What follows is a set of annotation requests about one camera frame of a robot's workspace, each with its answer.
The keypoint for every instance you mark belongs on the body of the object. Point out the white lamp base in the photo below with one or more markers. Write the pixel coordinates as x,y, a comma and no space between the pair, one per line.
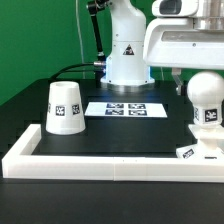
208,145

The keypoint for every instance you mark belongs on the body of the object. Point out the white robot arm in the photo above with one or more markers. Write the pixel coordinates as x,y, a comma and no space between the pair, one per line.
126,70

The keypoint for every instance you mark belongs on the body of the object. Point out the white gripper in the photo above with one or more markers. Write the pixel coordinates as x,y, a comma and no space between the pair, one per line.
176,44

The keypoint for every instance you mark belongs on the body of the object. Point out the white lamp shade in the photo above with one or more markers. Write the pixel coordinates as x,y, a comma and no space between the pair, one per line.
65,114

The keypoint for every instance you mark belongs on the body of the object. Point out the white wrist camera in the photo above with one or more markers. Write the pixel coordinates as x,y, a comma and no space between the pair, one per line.
174,8

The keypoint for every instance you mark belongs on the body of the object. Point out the white marker sheet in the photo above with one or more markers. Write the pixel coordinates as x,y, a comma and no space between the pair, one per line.
111,109

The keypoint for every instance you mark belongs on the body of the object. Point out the white frame wall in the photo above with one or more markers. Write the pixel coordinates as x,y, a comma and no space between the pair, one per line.
20,162

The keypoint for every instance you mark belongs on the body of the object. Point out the white lamp bulb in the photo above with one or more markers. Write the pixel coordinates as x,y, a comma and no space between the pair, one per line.
205,90

